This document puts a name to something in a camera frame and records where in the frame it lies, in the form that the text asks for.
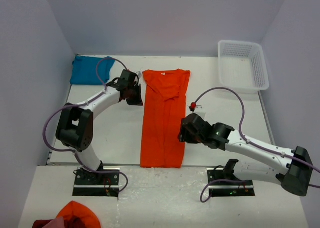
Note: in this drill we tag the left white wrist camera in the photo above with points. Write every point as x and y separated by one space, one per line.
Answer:
139 73

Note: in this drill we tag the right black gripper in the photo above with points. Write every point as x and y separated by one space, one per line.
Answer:
184 136

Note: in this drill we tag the dark red cloth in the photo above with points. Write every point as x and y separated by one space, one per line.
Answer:
44 223

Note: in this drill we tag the folded blue t shirt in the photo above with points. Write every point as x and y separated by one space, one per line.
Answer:
84 70

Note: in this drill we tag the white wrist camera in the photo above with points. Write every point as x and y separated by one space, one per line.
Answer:
139 73
200 110

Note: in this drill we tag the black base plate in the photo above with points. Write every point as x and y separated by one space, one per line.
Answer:
227 189
94 184

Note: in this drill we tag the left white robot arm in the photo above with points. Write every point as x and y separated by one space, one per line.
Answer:
76 123

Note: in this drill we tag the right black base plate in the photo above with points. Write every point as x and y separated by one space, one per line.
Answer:
227 189

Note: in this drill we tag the pink cloth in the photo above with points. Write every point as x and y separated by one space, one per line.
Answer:
56 223

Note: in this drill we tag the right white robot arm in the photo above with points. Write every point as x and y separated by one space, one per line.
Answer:
289 168

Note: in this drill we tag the orange cloth in pile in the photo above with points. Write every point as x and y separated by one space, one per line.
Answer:
75 214

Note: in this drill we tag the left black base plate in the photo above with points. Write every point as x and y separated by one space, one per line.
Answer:
94 184

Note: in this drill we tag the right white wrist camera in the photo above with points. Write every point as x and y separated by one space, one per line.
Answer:
200 110

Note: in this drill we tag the orange t shirt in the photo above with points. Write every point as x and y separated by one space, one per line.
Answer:
164 109

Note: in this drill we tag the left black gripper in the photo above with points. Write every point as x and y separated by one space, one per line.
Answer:
137 100

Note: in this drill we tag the white plastic basket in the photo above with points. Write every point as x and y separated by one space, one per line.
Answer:
242 66

